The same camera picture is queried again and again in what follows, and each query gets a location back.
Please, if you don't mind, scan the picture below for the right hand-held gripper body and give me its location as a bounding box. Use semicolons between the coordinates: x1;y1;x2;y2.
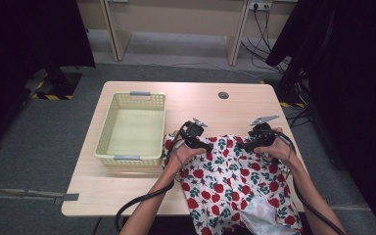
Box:
247;114;280;149

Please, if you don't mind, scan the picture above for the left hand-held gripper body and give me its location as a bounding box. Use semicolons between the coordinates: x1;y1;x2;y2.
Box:
179;117;209;150

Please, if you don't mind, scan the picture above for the white red rose print shirt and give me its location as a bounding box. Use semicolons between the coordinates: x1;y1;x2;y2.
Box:
162;131;306;235

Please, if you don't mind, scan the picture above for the pale yellow plastic basket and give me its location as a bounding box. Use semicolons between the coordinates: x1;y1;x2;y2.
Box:
93;91;167;169

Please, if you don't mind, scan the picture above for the person's right hand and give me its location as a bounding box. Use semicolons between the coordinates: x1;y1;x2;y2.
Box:
254;127;299;166

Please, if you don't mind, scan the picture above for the person's left hand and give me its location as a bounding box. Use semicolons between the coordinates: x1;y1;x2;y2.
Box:
167;130;208;171

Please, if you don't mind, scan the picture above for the yellow black floor tape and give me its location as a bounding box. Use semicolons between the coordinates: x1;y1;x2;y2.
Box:
279;102;306;109

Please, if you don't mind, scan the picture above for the person's dark clothing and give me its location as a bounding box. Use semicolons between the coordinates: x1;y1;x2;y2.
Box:
146;214;204;235

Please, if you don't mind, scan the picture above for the black curtain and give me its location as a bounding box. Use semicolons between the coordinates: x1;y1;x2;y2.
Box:
264;0;376;235
0;0;96;155

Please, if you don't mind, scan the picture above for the beige wooden desk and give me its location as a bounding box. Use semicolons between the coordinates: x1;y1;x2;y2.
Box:
75;0;299;67

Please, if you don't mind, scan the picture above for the grey tape strip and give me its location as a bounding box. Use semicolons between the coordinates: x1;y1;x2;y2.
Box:
54;193;80;207

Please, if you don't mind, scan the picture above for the black stand base striped tape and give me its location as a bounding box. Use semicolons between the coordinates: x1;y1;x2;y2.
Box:
28;67;83;101

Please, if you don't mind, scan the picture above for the right hand-held gripper black cable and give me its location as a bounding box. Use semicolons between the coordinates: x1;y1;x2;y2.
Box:
273;129;348;235

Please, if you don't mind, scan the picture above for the bundle of black floor cables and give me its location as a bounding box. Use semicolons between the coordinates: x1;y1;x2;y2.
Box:
239;3;311;129

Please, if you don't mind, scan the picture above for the white wall socket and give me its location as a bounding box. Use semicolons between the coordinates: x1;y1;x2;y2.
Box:
248;0;273;11

